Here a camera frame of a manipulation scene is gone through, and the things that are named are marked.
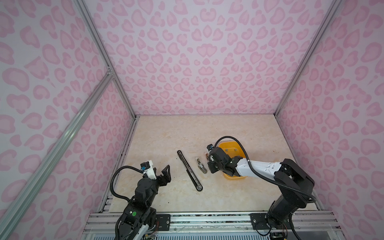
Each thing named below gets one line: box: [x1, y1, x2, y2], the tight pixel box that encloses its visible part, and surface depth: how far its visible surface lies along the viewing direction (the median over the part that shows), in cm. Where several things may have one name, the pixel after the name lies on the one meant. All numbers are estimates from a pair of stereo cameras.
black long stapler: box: [177, 150, 203, 192], surface depth 90 cm
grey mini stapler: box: [195, 157, 208, 174], surface depth 92 cm
